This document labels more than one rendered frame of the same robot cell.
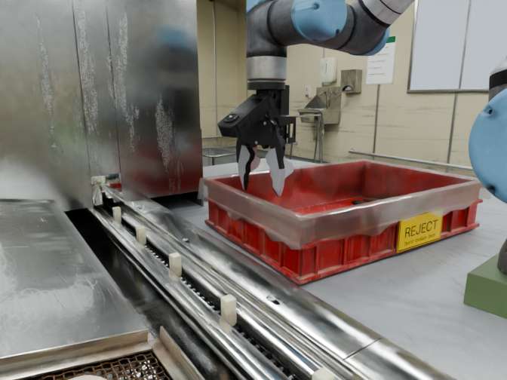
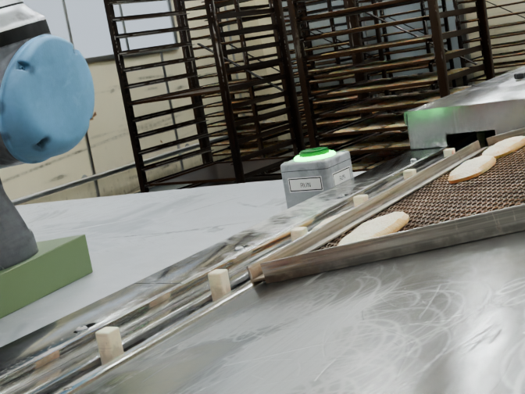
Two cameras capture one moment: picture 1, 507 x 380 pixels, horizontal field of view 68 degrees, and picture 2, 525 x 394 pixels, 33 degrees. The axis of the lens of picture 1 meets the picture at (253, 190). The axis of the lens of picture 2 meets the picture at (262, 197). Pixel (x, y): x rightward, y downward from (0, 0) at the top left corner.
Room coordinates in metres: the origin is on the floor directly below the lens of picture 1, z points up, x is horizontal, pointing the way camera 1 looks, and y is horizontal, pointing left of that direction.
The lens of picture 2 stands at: (0.46, 0.64, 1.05)
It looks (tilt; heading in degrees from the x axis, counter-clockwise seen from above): 9 degrees down; 249
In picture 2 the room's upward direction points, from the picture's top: 10 degrees counter-clockwise
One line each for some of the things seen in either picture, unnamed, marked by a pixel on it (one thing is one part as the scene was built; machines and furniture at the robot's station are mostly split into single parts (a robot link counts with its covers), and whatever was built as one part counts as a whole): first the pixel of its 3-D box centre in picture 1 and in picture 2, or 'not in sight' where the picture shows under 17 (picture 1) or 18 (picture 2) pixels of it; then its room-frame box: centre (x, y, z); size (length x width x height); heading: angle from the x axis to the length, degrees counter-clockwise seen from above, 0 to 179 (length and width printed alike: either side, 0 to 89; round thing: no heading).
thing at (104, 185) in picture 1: (106, 188); not in sight; (0.75, 0.30, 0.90); 0.06 x 0.01 x 0.06; 125
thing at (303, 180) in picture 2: not in sight; (323, 197); (-0.02, -0.40, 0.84); 0.08 x 0.08 x 0.11; 35
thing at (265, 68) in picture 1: (265, 71); not in sight; (0.73, -0.02, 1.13); 0.08 x 0.08 x 0.05
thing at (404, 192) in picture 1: (341, 201); not in sight; (0.73, -0.18, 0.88); 0.49 x 0.34 x 0.10; 122
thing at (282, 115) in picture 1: (268, 115); not in sight; (0.73, -0.03, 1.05); 0.09 x 0.08 x 0.12; 140
